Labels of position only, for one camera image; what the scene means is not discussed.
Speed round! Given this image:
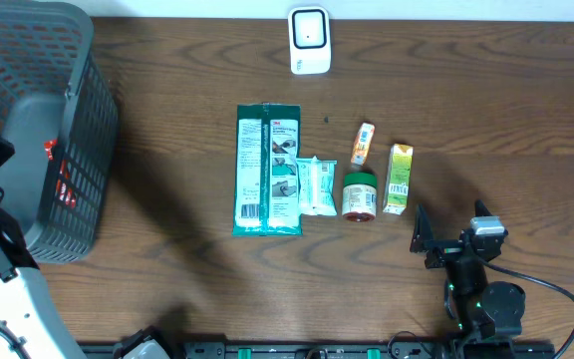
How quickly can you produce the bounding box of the mint green wipes pack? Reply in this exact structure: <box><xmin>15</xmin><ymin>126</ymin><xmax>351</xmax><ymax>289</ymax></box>
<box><xmin>297</xmin><ymin>157</ymin><xmax>337</xmax><ymax>216</ymax></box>

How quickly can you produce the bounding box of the white jar green lid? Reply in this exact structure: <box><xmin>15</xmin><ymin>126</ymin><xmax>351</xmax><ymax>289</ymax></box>
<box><xmin>342</xmin><ymin>172</ymin><xmax>377</xmax><ymax>222</ymax></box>

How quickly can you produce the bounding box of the dark grey plastic mesh basket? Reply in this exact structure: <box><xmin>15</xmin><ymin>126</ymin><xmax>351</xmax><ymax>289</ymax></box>
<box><xmin>0</xmin><ymin>1</ymin><xmax>119</xmax><ymax>264</ymax></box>

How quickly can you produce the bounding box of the red sachet packet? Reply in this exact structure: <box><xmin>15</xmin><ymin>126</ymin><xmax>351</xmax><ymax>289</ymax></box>
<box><xmin>44</xmin><ymin>140</ymin><xmax>77</xmax><ymax>208</ymax></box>

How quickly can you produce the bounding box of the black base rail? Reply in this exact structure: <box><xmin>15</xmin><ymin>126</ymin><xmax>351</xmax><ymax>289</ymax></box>
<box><xmin>80</xmin><ymin>340</ymin><xmax>557</xmax><ymax>359</ymax></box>

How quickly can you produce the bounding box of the green yellow juice carton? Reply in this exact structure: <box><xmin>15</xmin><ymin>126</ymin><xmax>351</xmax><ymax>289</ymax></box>
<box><xmin>383</xmin><ymin>144</ymin><xmax>414</xmax><ymax>215</ymax></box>

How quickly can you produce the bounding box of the small orange box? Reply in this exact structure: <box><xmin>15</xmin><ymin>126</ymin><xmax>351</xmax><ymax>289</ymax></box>
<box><xmin>350</xmin><ymin>123</ymin><xmax>376</xmax><ymax>166</ymax></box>

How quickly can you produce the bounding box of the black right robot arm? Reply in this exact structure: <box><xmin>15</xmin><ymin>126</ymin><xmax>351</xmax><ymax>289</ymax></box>
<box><xmin>410</xmin><ymin>200</ymin><xmax>525</xmax><ymax>359</ymax></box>

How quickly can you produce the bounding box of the white barcode scanner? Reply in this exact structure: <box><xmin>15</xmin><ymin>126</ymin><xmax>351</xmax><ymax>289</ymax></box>
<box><xmin>288</xmin><ymin>6</ymin><xmax>332</xmax><ymax>75</ymax></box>

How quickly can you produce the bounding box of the green 3M package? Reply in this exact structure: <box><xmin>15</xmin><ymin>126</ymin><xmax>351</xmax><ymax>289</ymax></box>
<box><xmin>232</xmin><ymin>103</ymin><xmax>302</xmax><ymax>236</ymax></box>

